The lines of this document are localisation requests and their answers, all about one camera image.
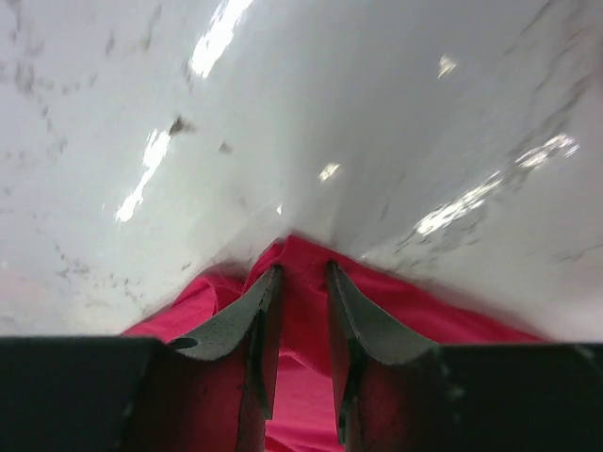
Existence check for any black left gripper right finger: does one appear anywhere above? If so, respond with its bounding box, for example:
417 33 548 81
326 263 602 451

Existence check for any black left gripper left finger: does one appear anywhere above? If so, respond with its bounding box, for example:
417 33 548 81
1 266 284 451

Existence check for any magenta t shirt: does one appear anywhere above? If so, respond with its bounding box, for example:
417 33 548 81
126 235 540 451

